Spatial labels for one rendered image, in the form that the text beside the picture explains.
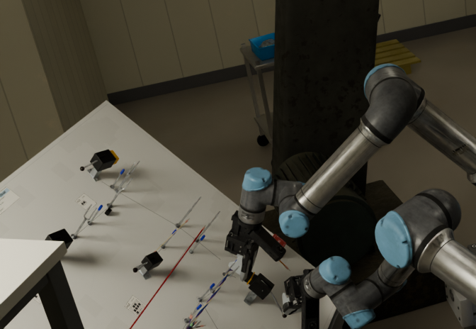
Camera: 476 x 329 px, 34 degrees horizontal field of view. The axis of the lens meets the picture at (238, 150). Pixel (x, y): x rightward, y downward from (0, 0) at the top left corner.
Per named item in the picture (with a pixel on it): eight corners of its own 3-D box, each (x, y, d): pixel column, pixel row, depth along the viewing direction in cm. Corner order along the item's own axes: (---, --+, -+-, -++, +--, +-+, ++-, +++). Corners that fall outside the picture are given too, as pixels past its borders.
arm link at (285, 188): (310, 222, 209) (270, 217, 208) (307, 203, 219) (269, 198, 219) (315, 197, 206) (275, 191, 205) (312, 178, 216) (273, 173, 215)
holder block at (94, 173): (68, 176, 226) (79, 157, 221) (95, 166, 235) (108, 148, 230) (76, 188, 225) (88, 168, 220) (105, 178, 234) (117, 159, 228)
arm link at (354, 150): (435, 113, 184) (302, 249, 200) (426, 96, 194) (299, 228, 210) (399, 84, 181) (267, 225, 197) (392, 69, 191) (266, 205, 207)
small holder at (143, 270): (121, 274, 213) (132, 259, 208) (144, 262, 220) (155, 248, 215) (130, 286, 211) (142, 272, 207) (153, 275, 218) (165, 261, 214)
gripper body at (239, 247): (234, 238, 229) (239, 205, 223) (261, 248, 227) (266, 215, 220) (223, 252, 223) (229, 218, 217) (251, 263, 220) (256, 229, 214)
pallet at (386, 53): (400, 48, 735) (399, 37, 731) (423, 72, 665) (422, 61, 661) (281, 74, 737) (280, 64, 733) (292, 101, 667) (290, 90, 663)
